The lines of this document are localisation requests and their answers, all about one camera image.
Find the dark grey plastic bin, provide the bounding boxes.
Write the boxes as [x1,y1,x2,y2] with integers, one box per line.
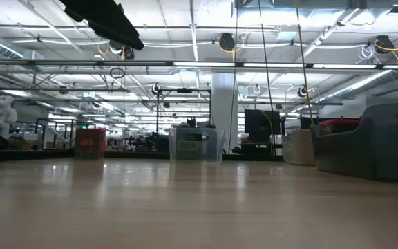
[310,102,398,183]

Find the dark green pepper tin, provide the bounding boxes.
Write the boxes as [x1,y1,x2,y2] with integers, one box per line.
[175,128,209,162]

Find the black monitor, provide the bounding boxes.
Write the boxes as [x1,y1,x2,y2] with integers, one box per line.
[244,109,282,145]

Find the black ceiling cable reel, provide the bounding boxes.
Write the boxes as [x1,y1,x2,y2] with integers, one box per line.
[108,40,135,60]
[218,31,236,53]
[374,34,395,55]

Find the black aluminium table frame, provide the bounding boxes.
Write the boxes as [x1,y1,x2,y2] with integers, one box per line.
[0,149,287,163]

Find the white building column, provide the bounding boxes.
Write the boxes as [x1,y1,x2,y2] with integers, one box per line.
[211,71,239,148]

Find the clear plastic bin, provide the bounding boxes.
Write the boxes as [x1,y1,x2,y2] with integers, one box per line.
[168,127,225,164]

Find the thin black hanging cable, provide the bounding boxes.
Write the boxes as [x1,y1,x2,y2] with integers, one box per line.
[231,0,238,115]

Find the yellow cable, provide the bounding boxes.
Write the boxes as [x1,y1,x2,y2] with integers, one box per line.
[295,0,315,130]

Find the black metal frame rig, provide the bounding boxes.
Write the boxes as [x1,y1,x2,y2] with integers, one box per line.
[155,87,212,134]

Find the red spice tin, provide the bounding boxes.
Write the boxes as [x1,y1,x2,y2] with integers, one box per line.
[319,118,361,136]
[73,127,107,160]

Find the white plastic bin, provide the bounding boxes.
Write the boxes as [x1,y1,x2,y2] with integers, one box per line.
[281,129,316,166]

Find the long ceiling light bar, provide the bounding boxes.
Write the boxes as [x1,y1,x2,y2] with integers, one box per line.
[0,59,398,70]

